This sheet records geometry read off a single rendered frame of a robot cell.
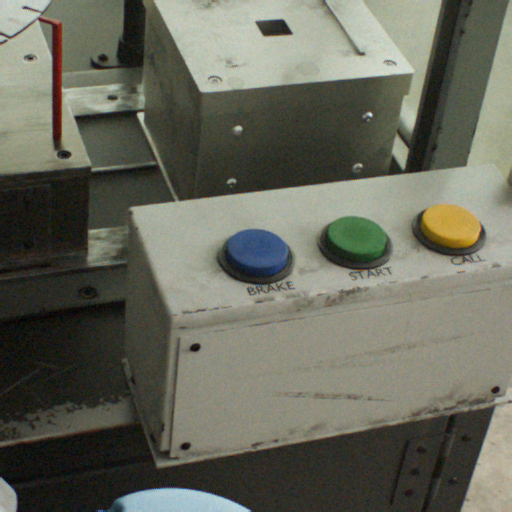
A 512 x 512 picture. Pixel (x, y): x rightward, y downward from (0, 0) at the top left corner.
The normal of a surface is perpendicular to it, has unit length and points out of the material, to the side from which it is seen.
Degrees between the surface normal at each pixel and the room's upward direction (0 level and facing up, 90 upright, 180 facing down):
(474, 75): 90
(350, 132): 90
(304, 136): 90
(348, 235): 0
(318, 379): 90
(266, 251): 0
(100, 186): 0
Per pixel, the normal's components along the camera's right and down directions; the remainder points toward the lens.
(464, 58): 0.31, 0.65
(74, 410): 0.10, -0.75
